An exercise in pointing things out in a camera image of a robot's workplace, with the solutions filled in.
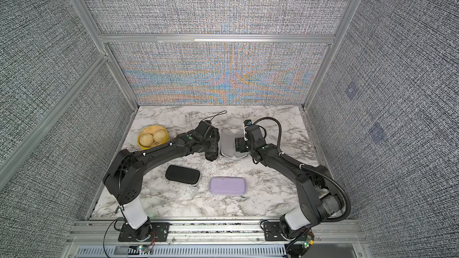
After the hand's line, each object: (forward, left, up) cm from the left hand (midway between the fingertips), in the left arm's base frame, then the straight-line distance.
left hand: (218, 143), depth 90 cm
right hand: (+2, -12, +3) cm, 13 cm away
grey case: (-20, -4, -5) cm, 21 cm away
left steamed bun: (+6, +39, -4) cm, 40 cm away
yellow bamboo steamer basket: (+15, +39, -6) cm, 42 cm away
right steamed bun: (+8, +32, -4) cm, 33 cm away
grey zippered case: (-13, +18, -7) cm, 23 cm away
